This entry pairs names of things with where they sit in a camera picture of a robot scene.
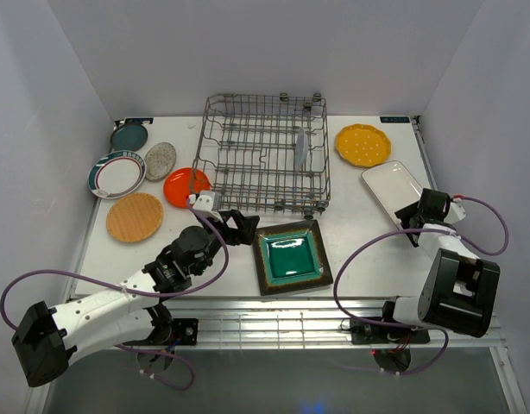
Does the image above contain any white plate striped rim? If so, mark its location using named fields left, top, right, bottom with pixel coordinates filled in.
left=87, top=150, right=147, bottom=199

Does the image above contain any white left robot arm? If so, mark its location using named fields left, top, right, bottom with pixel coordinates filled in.
left=11, top=210, right=260, bottom=388

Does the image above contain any black xdof label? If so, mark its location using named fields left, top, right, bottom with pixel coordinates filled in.
left=380, top=116, right=411, bottom=123

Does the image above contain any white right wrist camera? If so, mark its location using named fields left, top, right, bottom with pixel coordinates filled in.
left=444, top=198, right=466, bottom=225

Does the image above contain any yellow polka dot plate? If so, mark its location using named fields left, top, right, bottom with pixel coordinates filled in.
left=334, top=123, right=392, bottom=168

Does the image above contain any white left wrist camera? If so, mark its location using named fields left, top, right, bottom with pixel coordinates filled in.
left=186, top=190, right=219, bottom=214

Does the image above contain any speckled beige oval plate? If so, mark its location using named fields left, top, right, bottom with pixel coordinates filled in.
left=144, top=142, right=177, bottom=182

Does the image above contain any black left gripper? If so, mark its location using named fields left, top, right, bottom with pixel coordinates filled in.
left=192, top=210, right=259, bottom=277

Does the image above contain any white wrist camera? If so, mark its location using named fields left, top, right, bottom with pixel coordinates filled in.
left=444, top=198, right=466, bottom=225
left=186, top=190, right=219, bottom=214

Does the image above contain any green square glazed plate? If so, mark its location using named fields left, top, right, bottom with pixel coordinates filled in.
left=252, top=220, right=333, bottom=296

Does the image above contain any dark teal round plate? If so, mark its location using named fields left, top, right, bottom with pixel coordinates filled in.
left=110, top=123, right=148, bottom=151

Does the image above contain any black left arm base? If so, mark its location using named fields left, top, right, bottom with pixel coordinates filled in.
left=148, top=318, right=199, bottom=347

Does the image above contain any white rectangular plate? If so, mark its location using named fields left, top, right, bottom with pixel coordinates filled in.
left=361, top=160, right=423, bottom=229

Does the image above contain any grey wire dish rack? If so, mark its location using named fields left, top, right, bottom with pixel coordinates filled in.
left=192, top=92, right=331, bottom=218

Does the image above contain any black label back left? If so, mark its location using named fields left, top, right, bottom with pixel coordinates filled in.
left=114, top=117, right=154, bottom=127

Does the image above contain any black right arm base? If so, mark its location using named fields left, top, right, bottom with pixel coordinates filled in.
left=339, top=318, right=430, bottom=345

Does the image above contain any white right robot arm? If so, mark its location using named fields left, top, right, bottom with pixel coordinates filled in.
left=378, top=189, right=501, bottom=342

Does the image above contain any woven bamboo round plate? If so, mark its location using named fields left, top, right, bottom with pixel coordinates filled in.
left=106, top=192, right=164, bottom=243

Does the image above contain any orange round plate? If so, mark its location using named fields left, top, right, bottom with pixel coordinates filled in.
left=163, top=167, right=211, bottom=209

